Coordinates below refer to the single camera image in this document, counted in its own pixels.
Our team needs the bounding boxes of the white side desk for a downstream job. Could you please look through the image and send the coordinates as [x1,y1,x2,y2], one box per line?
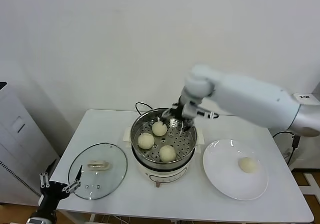
[292,92,320,105]

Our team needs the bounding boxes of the white metal base frame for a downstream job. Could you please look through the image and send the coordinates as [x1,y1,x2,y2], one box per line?
[301,172,320,196]

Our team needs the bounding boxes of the grey white cabinet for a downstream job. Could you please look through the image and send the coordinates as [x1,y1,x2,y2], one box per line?
[0,81,61,206]

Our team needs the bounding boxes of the white steamed baozi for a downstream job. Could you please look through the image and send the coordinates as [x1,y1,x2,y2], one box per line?
[158,145,177,163]
[237,157,258,174]
[137,133,155,150]
[151,121,168,137]

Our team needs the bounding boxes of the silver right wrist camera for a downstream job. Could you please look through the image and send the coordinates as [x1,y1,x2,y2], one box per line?
[182,103,199,118]

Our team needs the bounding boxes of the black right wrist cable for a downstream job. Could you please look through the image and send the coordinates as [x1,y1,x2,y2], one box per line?
[197,110,220,120]

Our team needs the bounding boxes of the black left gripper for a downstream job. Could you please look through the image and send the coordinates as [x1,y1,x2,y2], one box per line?
[39,159,84,199]

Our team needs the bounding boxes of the black power adapter cable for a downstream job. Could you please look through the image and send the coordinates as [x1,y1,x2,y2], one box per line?
[271,130,301,165]

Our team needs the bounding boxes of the large white round plate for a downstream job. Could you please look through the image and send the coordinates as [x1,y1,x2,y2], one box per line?
[201,138,270,201]

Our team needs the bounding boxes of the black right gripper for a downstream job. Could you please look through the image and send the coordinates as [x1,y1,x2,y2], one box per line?
[157,101,197,132]

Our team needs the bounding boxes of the cream electric cooker base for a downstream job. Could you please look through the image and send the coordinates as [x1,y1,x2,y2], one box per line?
[131,143,202,188]

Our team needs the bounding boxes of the black cooker power cable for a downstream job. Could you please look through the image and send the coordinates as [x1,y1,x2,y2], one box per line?
[134,102,154,116]

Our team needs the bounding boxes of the round glass pot lid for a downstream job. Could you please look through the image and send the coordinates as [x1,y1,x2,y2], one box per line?
[67,142,128,201]

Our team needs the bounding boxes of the stainless steel steamer basket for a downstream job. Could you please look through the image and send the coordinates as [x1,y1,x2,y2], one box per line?
[122,108,205,169]

